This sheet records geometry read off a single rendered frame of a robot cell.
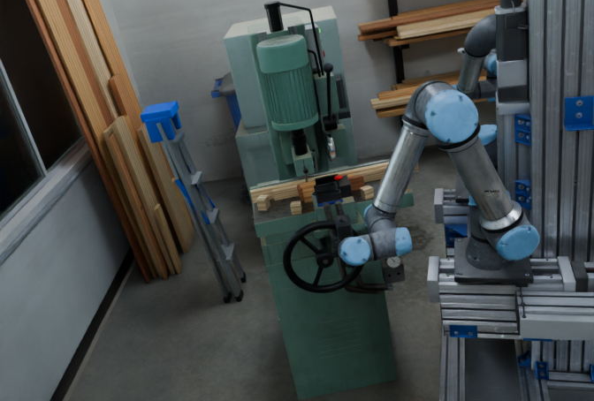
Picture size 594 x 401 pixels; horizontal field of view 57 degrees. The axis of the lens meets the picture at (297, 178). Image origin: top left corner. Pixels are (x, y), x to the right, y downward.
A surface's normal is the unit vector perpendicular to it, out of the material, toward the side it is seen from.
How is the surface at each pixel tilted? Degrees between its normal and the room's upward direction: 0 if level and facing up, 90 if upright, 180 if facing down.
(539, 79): 90
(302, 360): 90
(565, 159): 90
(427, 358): 0
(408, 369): 0
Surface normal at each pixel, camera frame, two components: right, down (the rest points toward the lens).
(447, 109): 0.03, 0.31
